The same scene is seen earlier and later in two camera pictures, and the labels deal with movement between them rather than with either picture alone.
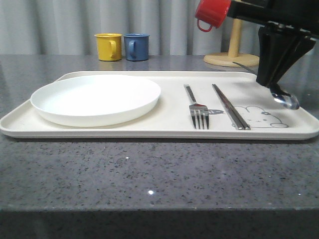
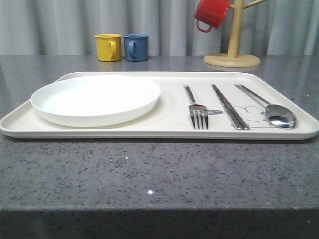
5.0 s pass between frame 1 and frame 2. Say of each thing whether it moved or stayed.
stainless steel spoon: moved
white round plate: stayed
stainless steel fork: stayed
